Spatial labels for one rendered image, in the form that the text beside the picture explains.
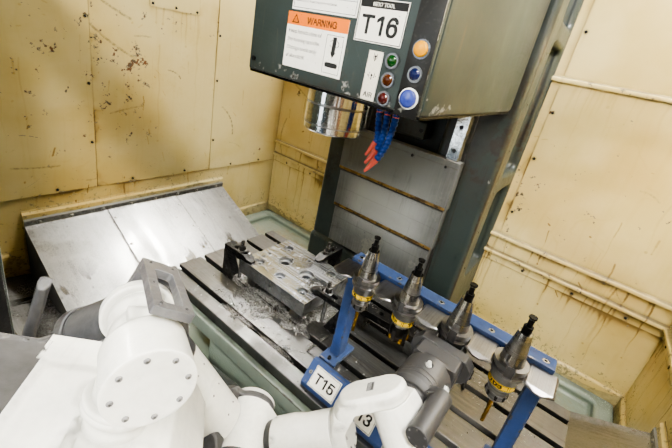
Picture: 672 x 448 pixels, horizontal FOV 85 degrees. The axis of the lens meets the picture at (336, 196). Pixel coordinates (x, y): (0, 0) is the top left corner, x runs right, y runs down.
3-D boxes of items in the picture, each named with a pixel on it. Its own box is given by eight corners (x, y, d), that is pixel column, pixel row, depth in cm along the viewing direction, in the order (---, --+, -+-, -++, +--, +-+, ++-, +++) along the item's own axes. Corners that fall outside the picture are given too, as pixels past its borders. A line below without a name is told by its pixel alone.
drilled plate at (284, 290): (302, 317, 110) (304, 304, 108) (239, 271, 125) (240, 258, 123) (346, 287, 128) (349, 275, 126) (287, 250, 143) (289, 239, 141)
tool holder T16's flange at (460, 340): (472, 336, 76) (476, 327, 75) (463, 352, 72) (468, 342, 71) (444, 320, 79) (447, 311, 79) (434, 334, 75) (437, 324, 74)
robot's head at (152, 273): (82, 387, 28) (136, 300, 28) (85, 321, 35) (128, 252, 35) (162, 396, 32) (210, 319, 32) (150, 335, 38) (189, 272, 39)
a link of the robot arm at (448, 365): (483, 352, 68) (461, 391, 59) (466, 390, 72) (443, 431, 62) (422, 315, 75) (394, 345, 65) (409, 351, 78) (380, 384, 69)
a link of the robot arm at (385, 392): (422, 421, 60) (345, 435, 63) (405, 368, 60) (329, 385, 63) (423, 450, 54) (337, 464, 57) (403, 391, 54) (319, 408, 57)
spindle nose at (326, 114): (373, 138, 100) (383, 93, 96) (331, 140, 89) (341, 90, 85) (332, 122, 110) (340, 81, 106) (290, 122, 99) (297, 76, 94)
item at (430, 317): (434, 334, 74) (435, 331, 74) (411, 320, 77) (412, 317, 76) (447, 318, 79) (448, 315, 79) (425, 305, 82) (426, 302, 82)
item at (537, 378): (552, 407, 63) (554, 403, 62) (520, 387, 65) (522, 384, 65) (558, 382, 68) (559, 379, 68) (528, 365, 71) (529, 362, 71)
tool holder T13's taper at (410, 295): (423, 301, 80) (431, 276, 78) (411, 309, 77) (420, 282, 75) (406, 290, 83) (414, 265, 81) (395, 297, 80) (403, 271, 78)
